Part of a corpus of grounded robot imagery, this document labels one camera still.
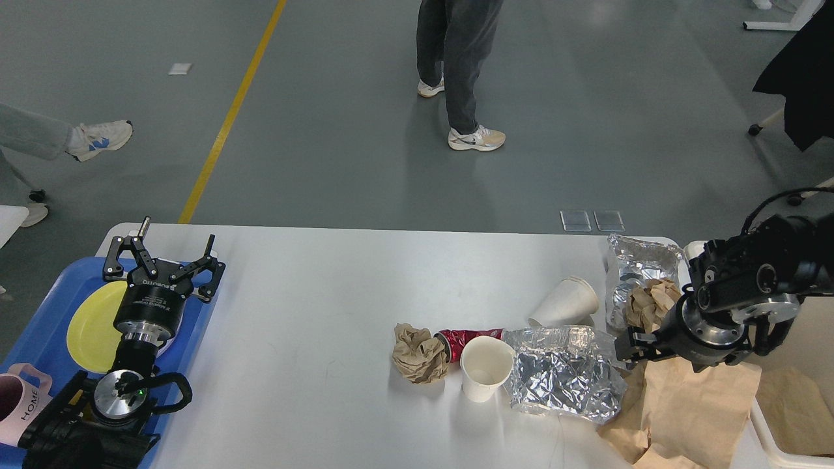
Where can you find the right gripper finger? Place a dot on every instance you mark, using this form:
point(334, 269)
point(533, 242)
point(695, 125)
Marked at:
point(659, 338)
point(631, 354)

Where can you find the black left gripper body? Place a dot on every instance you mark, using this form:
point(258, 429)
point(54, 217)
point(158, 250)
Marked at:
point(152, 307)

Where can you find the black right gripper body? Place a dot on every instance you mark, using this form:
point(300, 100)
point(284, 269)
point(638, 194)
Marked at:
point(685, 333)

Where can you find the yellow plastic plate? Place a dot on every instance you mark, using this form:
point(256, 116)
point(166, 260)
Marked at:
point(91, 337)

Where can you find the brown paper sheet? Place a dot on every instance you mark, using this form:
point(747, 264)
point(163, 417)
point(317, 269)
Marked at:
point(673, 417)

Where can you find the brown paper bag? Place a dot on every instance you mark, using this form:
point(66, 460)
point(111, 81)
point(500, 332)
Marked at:
point(800, 421)

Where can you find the pink ribbed mug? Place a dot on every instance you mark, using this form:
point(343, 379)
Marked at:
point(25, 392)

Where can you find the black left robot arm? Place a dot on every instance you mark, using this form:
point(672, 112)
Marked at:
point(114, 418)

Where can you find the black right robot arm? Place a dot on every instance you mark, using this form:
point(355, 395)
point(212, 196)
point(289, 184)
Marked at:
point(743, 294)

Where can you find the brown paper wad in foil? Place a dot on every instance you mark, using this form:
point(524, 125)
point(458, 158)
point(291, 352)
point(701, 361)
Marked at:
point(647, 306)

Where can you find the pale green plate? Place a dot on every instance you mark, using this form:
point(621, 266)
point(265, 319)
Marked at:
point(171, 322)

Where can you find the large crumpled foil sheet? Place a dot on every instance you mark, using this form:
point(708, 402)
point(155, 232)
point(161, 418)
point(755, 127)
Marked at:
point(565, 370)

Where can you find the tipped white paper cup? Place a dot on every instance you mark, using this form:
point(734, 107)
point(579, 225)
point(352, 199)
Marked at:
point(570, 302)

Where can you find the small crumpled foil bag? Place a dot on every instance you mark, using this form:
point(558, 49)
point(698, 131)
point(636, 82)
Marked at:
point(632, 262)

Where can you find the beige plastic bin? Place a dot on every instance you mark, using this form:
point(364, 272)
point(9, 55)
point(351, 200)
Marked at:
point(808, 348)

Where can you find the white table corner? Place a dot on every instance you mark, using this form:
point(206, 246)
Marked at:
point(11, 219)

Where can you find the white blue sneaker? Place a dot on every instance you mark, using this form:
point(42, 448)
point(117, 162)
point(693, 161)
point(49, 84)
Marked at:
point(87, 141)

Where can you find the upright white paper cup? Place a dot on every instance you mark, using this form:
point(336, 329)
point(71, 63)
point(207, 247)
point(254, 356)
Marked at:
point(486, 363)

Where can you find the crushed red soda can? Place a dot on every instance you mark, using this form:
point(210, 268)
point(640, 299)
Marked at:
point(455, 341)

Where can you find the crumpled brown paper ball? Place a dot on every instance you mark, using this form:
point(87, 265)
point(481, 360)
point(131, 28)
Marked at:
point(418, 355)

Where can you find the person in grey trousers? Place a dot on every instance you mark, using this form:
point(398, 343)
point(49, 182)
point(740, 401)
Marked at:
point(453, 39)

